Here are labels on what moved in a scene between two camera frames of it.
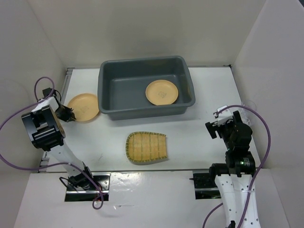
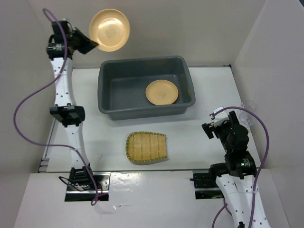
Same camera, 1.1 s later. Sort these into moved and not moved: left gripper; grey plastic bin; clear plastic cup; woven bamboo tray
Moved: left gripper
Not moved: grey plastic bin; woven bamboo tray; clear plastic cup
